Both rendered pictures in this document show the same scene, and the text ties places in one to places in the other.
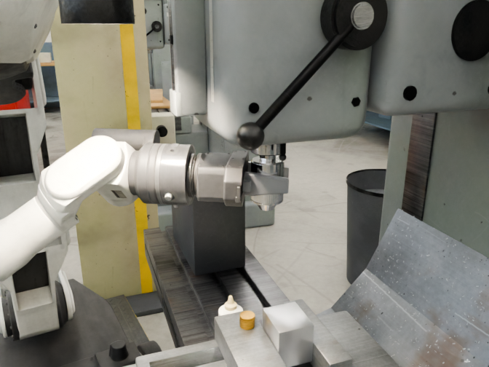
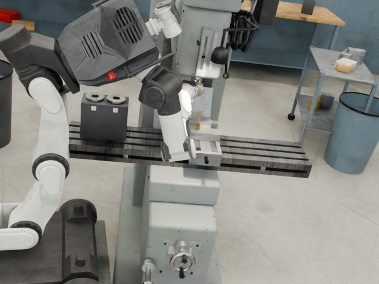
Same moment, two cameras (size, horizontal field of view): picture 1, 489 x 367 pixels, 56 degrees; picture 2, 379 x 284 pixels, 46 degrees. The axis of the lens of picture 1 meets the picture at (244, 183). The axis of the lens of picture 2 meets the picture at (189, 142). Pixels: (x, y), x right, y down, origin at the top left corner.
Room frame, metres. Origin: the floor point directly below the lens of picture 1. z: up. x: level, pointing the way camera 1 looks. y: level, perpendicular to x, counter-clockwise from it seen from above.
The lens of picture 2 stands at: (0.22, 1.92, 2.06)
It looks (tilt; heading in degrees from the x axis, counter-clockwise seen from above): 30 degrees down; 281
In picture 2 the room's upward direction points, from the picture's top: 10 degrees clockwise
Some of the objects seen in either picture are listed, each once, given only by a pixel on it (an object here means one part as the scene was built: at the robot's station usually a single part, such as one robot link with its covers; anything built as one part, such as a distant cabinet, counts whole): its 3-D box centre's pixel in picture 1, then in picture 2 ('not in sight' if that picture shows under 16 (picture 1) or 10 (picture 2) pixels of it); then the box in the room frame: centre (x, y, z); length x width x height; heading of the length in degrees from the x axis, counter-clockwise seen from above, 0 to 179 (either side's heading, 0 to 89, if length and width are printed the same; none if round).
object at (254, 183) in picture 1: (265, 185); not in sight; (0.59, -0.03, 1.24); 0.06 x 0.02 x 0.03; 85
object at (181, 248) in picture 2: not in sight; (182, 256); (0.45, 0.44, 0.62); 0.16 x 0.12 x 0.12; 110
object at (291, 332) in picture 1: (287, 334); (204, 125); (0.54, -0.06, 1.03); 0.06 x 0.05 x 0.06; 19
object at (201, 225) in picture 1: (205, 212); (104, 115); (1.01, 0.09, 1.02); 0.22 x 0.12 x 0.20; 21
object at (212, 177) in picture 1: (204, 177); (187, 92); (0.62, 0.06, 1.24); 0.13 x 0.12 x 0.10; 175
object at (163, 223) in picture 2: not in sight; (172, 221); (0.61, -0.01, 0.42); 0.81 x 0.32 x 0.60; 110
